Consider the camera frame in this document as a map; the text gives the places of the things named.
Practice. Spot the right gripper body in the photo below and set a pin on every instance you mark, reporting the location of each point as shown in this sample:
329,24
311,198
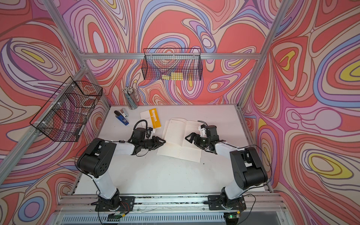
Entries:
202,142

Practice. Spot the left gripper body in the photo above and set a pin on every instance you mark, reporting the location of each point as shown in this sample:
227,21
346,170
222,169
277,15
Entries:
146,144

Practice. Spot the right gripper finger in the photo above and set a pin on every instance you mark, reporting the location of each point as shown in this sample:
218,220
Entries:
194,144
191,137

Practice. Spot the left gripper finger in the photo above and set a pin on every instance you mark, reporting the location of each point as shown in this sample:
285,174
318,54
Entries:
158,140
156,146

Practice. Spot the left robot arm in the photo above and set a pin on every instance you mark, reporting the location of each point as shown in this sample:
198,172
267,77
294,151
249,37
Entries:
96,158

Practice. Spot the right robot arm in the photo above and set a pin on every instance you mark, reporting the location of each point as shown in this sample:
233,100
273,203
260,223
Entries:
247,167

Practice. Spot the blue stapler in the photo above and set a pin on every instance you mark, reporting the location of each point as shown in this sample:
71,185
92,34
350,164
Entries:
121,118

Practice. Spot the small white eraser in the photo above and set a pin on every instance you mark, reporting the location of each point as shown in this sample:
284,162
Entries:
124,113

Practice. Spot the mesh pencil cup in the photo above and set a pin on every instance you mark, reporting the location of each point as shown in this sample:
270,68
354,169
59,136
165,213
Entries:
129,94

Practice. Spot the yellow sticky notes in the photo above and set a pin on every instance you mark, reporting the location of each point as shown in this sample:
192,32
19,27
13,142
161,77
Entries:
174,76

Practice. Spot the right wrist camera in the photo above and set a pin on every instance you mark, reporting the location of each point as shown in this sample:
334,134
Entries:
202,130

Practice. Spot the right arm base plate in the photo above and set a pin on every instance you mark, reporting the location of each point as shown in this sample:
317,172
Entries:
221,202

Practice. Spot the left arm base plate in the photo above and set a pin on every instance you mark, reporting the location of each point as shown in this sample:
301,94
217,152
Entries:
116,204

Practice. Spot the back wire basket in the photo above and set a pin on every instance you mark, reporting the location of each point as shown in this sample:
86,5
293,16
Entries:
163,61

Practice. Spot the wire basket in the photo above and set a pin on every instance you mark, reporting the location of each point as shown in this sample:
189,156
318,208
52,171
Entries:
163,61
65,114

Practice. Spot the left wire basket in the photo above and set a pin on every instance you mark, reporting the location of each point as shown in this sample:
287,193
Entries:
65,114

